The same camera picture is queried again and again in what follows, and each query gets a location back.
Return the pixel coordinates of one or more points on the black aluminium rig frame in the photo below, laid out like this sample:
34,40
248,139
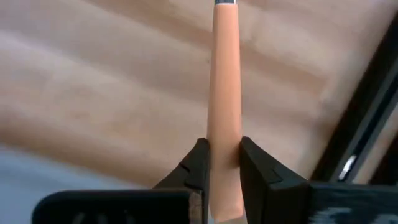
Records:
357,124

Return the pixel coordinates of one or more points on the grey rectangular serving tray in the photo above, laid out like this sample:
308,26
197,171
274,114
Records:
25,174

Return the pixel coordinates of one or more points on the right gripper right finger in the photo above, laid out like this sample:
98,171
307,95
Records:
280,199

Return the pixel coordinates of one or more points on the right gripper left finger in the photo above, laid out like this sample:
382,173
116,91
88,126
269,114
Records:
186,205

